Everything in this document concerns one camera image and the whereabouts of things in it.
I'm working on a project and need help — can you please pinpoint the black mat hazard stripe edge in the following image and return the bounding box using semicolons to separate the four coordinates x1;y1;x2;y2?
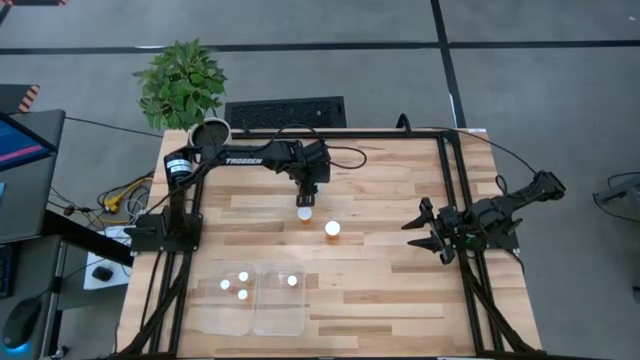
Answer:
0;83;41;114

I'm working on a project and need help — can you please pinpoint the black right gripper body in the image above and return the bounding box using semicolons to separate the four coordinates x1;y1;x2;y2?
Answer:
432;204;474;266

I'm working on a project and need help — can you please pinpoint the yellow cable bundle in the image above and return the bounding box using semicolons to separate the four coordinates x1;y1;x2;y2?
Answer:
102;174;154;214

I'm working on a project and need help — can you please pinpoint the green potted plant white pot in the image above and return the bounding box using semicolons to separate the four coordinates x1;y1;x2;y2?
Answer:
132;38;234;151

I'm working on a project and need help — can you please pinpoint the black cable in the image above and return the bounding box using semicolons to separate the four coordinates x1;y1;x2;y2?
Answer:
396;113;540;176

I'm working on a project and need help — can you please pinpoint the white sheet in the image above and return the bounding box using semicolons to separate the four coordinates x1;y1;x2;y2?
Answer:
83;249;132;292

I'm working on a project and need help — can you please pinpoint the white power strip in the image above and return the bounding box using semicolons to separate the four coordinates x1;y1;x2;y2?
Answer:
97;224;135;242

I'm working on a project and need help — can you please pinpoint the grey equipment base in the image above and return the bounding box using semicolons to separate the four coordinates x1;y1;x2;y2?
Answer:
592;172;640;224

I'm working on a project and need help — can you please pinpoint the black aluminium table frame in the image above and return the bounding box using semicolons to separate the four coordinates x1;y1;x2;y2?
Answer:
117;127;546;360

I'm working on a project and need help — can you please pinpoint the computer monitor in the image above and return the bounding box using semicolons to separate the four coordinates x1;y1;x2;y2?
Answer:
0;109;67;244
0;113;54;174

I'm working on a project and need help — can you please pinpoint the clear plastic bin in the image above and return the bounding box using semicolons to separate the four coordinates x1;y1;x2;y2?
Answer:
202;262;259;337
252;262;307;337

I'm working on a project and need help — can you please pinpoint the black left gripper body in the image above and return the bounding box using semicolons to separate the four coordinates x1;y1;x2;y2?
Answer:
293;174;321;196

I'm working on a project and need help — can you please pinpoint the large black computer mouse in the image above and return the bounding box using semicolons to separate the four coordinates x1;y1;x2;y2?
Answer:
2;297;44;351

